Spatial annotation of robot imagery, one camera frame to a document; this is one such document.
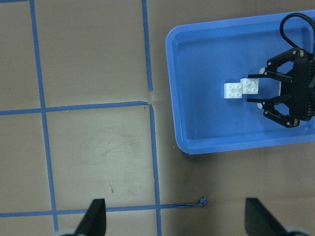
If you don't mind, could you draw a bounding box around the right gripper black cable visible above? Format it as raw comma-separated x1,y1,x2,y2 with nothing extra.
280,12,315,49

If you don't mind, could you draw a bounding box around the blue plastic tray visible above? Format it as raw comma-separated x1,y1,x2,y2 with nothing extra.
165,10,315,154

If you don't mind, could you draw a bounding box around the white block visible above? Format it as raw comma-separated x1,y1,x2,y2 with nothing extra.
240,78,259,94
223,83,242,99

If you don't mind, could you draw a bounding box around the brown paper table cover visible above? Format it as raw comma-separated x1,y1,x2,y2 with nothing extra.
0,0,315,236

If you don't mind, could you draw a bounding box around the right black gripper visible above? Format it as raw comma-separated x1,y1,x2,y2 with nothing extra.
247,48,315,128

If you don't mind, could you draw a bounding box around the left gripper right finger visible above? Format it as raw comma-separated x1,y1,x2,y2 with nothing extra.
245,198,288,236

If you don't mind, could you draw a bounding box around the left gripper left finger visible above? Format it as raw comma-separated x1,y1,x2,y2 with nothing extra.
74,199,107,236

